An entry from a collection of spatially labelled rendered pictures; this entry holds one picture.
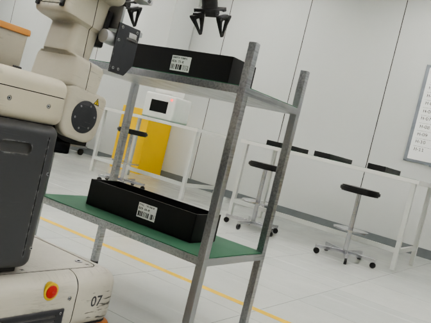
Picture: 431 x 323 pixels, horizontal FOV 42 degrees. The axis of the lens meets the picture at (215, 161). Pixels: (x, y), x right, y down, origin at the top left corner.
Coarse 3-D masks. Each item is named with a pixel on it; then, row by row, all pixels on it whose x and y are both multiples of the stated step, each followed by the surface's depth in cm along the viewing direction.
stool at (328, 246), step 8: (344, 184) 473; (352, 192) 465; (360, 192) 461; (368, 192) 461; (376, 192) 466; (352, 216) 477; (336, 224) 485; (352, 224) 477; (352, 232) 464; (360, 232) 471; (328, 248) 476; (336, 248) 477; (344, 248) 478; (344, 256) 454; (360, 256) 472
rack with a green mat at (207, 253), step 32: (96, 64) 227; (128, 96) 272; (224, 96) 216; (256, 96) 195; (128, 128) 274; (288, 128) 225; (224, 160) 190; (224, 192) 192; (96, 224) 219; (128, 224) 219; (96, 256) 275; (192, 256) 193; (224, 256) 203; (256, 256) 222; (192, 288) 192; (256, 288) 228; (192, 320) 193
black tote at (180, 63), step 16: (144, 48) 230; (160, 48) 226; (144, 64) 230; (160, 64) 225; (176, 64) 220; (192, 64) 216; (208, 64) 212; (224, 64) 208; (240, 64) 211; (224, 80) 207
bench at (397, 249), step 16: (256, 144) 561; (272, 160) 626; (320, 160) 523; (240, 176) 572; (384, 176) 490; (400, 176) 482; (304, 224) 529; (368, 240) 495; (400, 240) 480; (416, 240) 536
